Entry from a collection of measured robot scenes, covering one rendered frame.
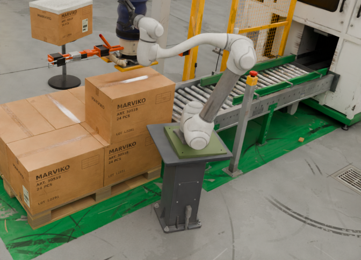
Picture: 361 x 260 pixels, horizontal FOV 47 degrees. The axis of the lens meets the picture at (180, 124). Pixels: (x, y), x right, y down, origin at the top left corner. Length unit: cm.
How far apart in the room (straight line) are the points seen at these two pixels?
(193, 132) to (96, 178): 105
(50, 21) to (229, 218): 284
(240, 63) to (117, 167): 150
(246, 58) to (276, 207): 174
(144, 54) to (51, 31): 247
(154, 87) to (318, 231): 179
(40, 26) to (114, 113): 212
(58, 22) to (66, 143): 187
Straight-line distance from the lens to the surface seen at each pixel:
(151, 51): 257
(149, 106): 332
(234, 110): 389
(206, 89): 431
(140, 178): 381
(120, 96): 311
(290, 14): 541
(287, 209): 384
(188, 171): 306
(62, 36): 490
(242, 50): 247
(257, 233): 352
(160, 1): 458
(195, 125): 267
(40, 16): 498
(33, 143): 332
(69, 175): 324
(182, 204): 326
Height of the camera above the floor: 237
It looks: 30 degrees down
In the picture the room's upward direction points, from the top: 7 degrees clockwise
